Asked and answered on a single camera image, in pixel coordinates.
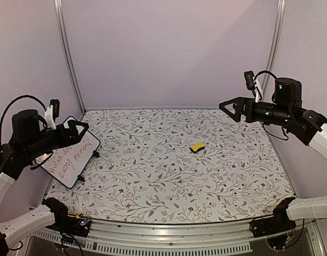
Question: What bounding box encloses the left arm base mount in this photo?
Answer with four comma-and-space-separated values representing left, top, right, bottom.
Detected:
46, 214, 92, 238

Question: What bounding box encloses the black whiteboard foot clip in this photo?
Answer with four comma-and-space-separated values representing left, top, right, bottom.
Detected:
77, 175, 85, 182
93, 150, 100, 157

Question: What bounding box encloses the left metal frame post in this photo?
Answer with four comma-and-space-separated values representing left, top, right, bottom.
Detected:
53, 0, 86, 114

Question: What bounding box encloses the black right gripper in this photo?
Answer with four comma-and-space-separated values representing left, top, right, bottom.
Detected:
219, 96, 292, 127

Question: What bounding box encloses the blue framed whiteboard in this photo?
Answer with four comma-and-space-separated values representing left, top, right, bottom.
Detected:
36, 131, 101, 189

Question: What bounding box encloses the metal frame post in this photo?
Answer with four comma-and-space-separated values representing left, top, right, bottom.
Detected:
53, 0, 86, 114
260, 0, 286, 89

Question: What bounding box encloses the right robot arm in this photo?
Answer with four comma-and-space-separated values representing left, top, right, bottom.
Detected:
219, 77, 327, 237

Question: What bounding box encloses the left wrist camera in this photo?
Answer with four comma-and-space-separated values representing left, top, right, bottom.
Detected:
44, 99, 60, 130

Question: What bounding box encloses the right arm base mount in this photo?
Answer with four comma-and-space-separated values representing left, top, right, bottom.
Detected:
249, 213, 296, 238

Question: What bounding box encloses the aluminium front rail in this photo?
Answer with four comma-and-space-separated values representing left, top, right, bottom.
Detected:
19, 205, 326, 256

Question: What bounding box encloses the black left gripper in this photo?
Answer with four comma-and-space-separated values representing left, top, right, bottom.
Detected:
25, 118, 90, 159

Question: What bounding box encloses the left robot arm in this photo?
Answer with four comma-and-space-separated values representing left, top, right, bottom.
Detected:
0, 99, 89, 255

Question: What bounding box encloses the right metal frame post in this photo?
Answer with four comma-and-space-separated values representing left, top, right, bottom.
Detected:
260, 0, 286, 89

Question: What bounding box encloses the yellow whiteboard eraser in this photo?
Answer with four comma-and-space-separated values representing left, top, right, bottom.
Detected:
190, 142, 206, 154

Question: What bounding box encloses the floral tablecloth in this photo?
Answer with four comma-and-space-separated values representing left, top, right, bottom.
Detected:
47, 109, 294, 224

